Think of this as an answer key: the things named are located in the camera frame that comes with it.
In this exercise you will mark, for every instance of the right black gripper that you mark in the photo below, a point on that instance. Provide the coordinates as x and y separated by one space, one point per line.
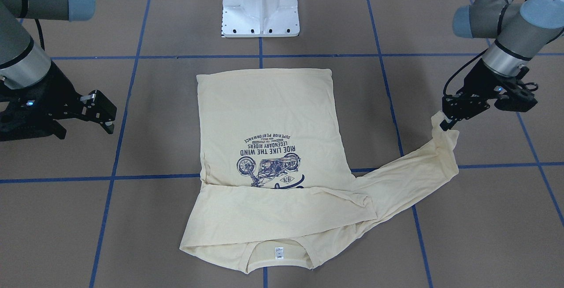
60 90

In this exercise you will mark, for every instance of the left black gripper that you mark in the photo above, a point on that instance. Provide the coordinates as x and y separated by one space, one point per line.
479 79

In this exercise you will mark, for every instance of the yellow long sleeve shirt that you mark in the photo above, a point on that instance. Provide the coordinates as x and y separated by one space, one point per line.
276 187

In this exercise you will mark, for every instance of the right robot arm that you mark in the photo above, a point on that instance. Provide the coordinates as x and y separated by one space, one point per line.
23 59

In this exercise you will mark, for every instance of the white camera mast pedestal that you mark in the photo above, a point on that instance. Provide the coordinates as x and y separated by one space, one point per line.
260 18

